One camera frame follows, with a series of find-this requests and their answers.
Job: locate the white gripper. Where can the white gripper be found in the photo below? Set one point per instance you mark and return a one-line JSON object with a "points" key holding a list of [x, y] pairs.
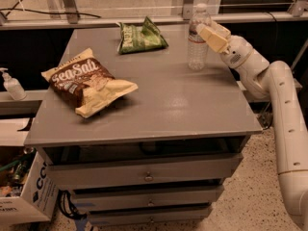
{"points": [[237, 53]]}

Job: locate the clear plastic water bottle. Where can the clear plastic water bottle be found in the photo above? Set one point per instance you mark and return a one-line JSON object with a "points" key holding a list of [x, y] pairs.
{"points": [[197, 47]]}

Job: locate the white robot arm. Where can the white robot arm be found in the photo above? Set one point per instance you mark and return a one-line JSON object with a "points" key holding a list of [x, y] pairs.
{"points": [[273, 80]]}

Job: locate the white pump bottle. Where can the white pump bottle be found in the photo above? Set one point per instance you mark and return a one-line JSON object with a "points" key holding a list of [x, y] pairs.
{"points": [[12, 85]]}

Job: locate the green chip bag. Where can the green chip bag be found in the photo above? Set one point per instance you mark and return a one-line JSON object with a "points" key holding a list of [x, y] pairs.
{"points": [[146, 38]]}

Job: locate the grey drawer cabinet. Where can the grey drawer cabinet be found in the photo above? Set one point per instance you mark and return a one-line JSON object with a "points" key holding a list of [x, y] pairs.
{"points": [[156, 154]]}

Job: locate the sea salt chip bag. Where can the sea salt chip bag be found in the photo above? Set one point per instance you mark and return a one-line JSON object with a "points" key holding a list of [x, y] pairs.
{"points": [[86, 84]]}

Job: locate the white cardboard box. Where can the white cardboard box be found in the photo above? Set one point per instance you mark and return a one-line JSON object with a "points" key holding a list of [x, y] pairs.
{"points": [[27, 193]]}

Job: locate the metal frame rail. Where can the metal frame rail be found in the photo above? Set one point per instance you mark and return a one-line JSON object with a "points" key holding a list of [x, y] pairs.
{"points": [[111, 22]]}

